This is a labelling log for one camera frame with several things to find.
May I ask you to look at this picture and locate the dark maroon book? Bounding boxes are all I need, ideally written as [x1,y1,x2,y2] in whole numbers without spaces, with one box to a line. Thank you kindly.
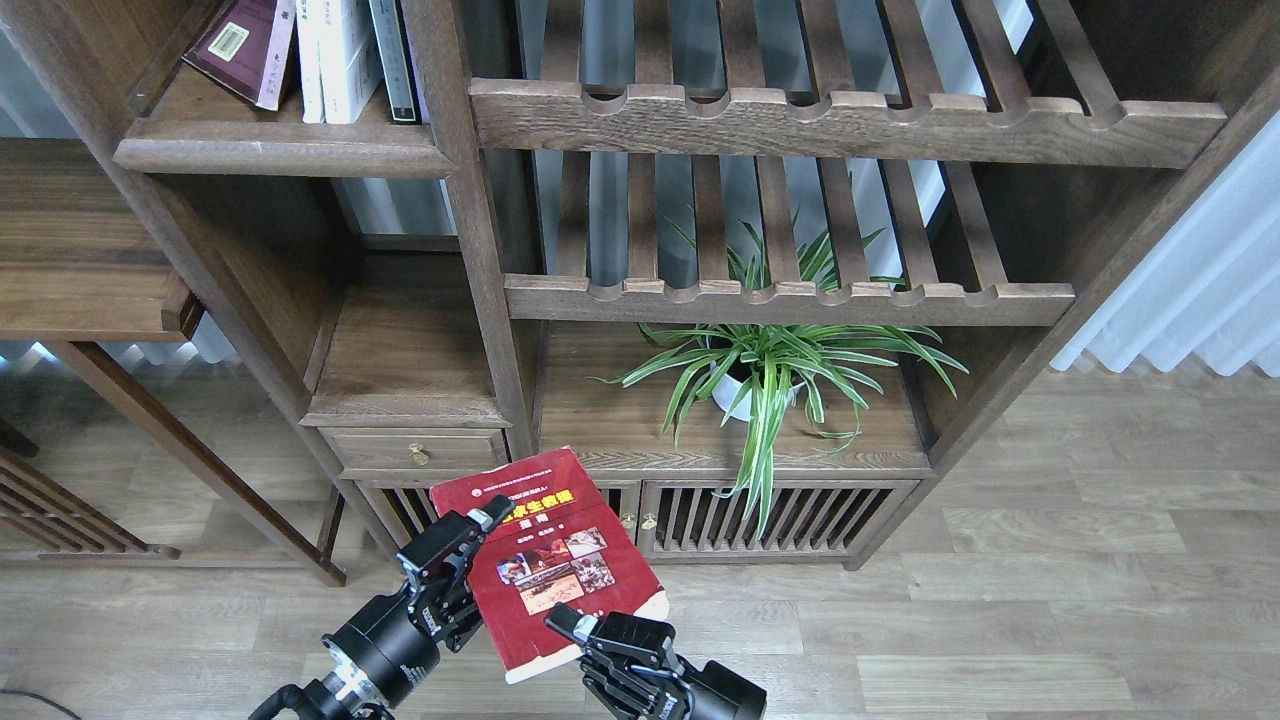
[183,1,296,111]

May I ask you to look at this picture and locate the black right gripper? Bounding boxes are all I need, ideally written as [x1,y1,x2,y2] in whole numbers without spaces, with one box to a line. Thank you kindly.
[545,603,767,719]

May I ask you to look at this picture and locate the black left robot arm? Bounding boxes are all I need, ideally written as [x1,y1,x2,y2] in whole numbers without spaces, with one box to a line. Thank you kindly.
[250,495,515,719]

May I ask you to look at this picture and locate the white plant pot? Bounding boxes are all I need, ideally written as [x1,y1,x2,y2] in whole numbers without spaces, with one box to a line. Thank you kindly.
[709,357,804,425]

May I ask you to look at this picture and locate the brass drawer knob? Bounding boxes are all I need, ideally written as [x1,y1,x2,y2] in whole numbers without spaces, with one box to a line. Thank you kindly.
[408,443,431,466]

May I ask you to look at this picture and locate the brass cabinet door knobs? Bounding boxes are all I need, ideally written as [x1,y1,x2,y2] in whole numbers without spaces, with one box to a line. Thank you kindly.
[621,512,658,530]

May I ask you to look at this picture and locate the red book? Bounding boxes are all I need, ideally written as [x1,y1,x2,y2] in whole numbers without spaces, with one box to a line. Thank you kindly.
[429,447,669,684]

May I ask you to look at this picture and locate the grey-green upright book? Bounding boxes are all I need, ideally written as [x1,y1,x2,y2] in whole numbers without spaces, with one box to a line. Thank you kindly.
[369,1,422,126]

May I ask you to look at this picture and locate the dark wooden bookshelf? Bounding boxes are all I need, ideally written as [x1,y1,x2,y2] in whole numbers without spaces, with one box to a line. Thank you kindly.
[3,1,1277,569]

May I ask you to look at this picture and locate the white upright book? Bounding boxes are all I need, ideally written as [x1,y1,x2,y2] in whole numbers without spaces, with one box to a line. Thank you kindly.
[314,1,383,124]

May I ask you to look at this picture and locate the white curtain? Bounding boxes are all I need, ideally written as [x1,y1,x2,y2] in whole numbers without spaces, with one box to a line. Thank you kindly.
[1050,117,1279,378]

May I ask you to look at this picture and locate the green spider plant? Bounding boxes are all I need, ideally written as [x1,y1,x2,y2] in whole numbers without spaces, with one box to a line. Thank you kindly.
[590,205,969,541]

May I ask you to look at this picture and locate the wooden side table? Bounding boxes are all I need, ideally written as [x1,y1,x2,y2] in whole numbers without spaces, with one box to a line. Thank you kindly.
[1,138,346,585]

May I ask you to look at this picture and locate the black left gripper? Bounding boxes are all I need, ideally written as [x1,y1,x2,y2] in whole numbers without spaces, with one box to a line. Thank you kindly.
[323,495,515,708]

